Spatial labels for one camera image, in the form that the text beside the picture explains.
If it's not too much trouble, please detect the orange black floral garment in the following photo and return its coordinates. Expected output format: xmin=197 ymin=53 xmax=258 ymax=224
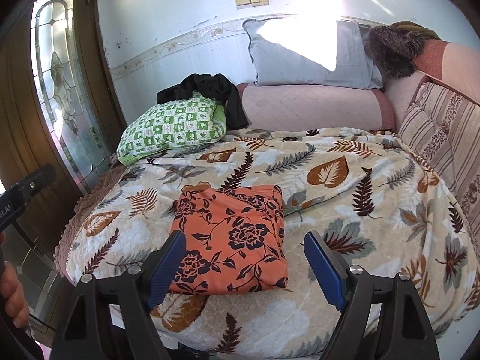
xmin=170 ymin=183 xmax=288 ymax=295

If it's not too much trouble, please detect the person's left hand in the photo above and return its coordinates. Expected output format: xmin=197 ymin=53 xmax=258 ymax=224
xmin=0 ymin=232 xmax=30 ymax=329

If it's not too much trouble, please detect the wooden door with glass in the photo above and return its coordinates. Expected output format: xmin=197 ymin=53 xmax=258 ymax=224
xmin=1 ymin=0 xmax=125 ymax=345

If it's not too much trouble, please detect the beige leaf print blanket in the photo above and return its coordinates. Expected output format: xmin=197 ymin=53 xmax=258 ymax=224
xmin=55 ymin=127 xmax=479 ymax=359

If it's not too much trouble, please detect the green white patterned pillow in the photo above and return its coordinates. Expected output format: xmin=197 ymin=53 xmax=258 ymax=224
xmin=116 ymin=92 xmax=227 ymax=166

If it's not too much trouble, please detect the striped beige floral pillow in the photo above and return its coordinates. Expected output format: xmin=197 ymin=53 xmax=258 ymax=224
xmin=396 ymin=81 xmax=480 ymax=229

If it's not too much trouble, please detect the black garment on pillow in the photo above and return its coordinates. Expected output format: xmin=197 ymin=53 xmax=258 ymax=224
xmin=156 ymin=73 xmax=249 ymax=130

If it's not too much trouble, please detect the pink quilted headboard cushion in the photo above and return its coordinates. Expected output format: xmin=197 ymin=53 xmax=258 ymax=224
xmin=236 ymin=39 xmax=480 ymax=132

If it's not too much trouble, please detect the dark furry cushion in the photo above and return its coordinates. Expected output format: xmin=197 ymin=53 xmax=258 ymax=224
xmin=364 ymin=21 xmax=440 ymax=78

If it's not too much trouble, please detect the light grey pillow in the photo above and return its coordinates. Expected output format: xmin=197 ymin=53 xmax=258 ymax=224
xmin=242 ymin=16 xmax=383 ymax=89

